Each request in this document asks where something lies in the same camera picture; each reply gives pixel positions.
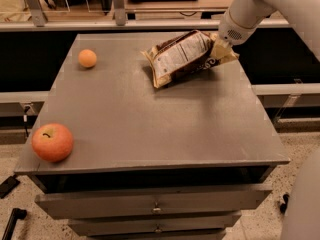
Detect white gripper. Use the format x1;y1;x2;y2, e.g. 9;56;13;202
210;10;256;60

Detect brown chip bag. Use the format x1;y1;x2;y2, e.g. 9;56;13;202
142;30;234;88

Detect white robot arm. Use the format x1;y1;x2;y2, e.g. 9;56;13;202
218;0;320;240

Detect grey drawer cabinet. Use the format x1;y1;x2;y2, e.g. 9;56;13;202
16;33;288;240

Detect small orange fruit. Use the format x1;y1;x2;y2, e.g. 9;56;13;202
78;49;97;68

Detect black bar right floor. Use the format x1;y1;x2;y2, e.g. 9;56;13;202
280;193;290;214

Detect black bar floor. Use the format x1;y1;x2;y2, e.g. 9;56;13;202
2;208;27;240
280;193;290;214

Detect upper grey drawer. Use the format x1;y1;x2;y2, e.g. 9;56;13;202
35;184;272;219

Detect grey drawer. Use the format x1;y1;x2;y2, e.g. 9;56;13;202
35;184;272;219
69;211;241;236

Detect lower grey drawer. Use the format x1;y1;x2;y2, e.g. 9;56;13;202
69;211;241;236

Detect red apple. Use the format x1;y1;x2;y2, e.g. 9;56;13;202
31;123;73;162

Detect black flat floor object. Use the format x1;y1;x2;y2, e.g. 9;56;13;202
0;175;20;199

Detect black bar left floor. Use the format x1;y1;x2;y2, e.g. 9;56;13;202
2;208;27;240

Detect metal railing frame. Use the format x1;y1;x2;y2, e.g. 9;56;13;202
0;0;291;32

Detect black cable on wall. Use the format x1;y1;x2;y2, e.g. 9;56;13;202
22;104;32;138

